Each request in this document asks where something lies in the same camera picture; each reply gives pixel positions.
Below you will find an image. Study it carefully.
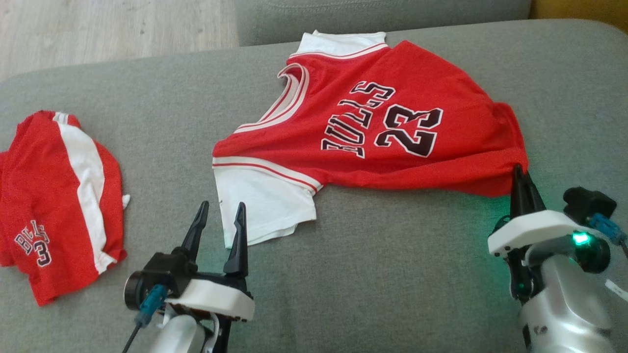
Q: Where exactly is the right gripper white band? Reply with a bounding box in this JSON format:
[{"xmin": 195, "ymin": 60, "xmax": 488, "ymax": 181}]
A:
[{"xmin": 487, "ymin": 164, "xmax": 595, "ymax": 300}]

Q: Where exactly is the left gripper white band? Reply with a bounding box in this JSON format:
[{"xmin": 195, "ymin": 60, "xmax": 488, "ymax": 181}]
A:
[{"xmin": 164, "ymin": 201, "xmax": 256, "ymax": 323}]

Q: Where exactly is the red Bulls 23 jersey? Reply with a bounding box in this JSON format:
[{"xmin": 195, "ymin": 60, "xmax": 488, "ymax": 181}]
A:
[{"xmin": 212, "ymin": 30, "xmax": 529, "ymax": 248}]

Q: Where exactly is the red shorts white stripe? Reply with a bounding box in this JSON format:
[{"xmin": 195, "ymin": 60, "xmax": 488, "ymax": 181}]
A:
[{"xmin": 0, "ymin": 110, "xmax": 131, "ymax": 307}]

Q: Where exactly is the grey fabric ottoman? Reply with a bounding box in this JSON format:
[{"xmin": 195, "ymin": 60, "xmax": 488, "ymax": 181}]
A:
[{"xmin": 0, "ymin": 20, "xmax": 628, "ymax": 353}]

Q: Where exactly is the yellow sofa backrest cushion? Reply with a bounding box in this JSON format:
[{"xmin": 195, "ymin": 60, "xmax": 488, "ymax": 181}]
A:
[{"xmin": 530, "ymin": 0, "xmax": 628, "ymax": 35}]

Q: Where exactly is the grey sofa seat cushion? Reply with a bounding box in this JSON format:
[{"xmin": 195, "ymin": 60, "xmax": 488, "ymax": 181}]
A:
[{"xmin": 235, "ymin": 0, "xmax": 533, "ymax": 47}]

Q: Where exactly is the right camera cable blue plug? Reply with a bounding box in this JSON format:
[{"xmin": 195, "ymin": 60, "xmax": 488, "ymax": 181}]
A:
[{"xmin": 589, "ymin": 213, "xmax": 628, "ymax": 258}]

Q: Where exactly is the camera cable blue plug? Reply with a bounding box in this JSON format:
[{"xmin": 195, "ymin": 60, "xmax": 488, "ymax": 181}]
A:
[
  {"xmin": 122, "ymin": 284, "xmax": 168, "ymax": 353},
  {"xmin": 589, "ymin": 213, "xmax": 628, "ymax": 258}
]

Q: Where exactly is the left camera cable blue plug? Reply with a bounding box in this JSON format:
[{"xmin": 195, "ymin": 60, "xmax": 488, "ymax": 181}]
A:
[{"xmin": 122, "ymin": 284, "xmax": 168, "ymax": 353}]

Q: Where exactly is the white cable label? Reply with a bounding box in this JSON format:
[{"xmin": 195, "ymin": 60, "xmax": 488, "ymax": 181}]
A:
[{"xmin": 604, "ymin": 278, "xmax": 628, "ymax": 302}]

